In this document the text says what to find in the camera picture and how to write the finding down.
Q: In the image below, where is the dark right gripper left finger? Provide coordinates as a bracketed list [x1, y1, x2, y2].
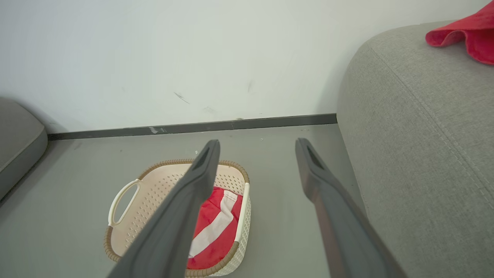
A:
[107, 139, 221, 278]

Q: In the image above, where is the dark baseboard strip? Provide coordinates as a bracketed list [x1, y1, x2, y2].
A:
[47, 113, 338, 141]

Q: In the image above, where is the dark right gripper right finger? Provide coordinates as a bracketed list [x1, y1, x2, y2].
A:
[295, 138, 406, 278]

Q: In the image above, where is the grey seat cushion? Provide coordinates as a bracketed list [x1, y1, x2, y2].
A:
[0, 97, 49, 201]

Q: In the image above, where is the red basketball jersey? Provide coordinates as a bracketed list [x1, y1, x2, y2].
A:
[425, 1, 494, 65]

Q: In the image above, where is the cream plastic laundry basket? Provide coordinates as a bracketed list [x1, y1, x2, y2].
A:
[103, 159, 252, 278]

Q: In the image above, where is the red and white striped garment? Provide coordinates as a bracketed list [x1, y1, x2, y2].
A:
[187, 186, 244, 270]

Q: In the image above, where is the grey fabric sofa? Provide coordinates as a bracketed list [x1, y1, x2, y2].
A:
[336, 21, 494, 278]

